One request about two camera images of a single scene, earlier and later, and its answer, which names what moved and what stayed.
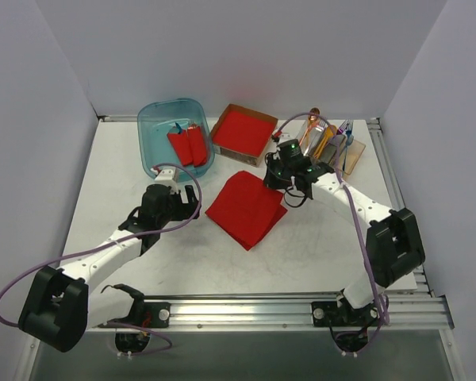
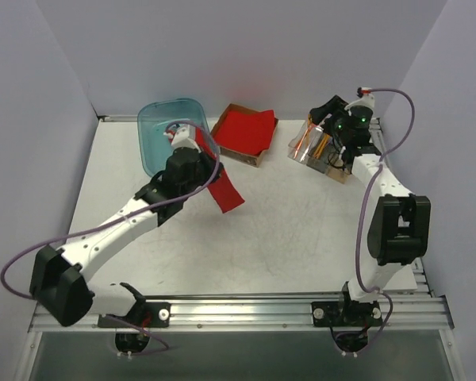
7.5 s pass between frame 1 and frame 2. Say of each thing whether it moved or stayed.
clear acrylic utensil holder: stayed
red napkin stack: stayed
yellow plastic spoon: stayed
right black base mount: stayed
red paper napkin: moved
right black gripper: moved
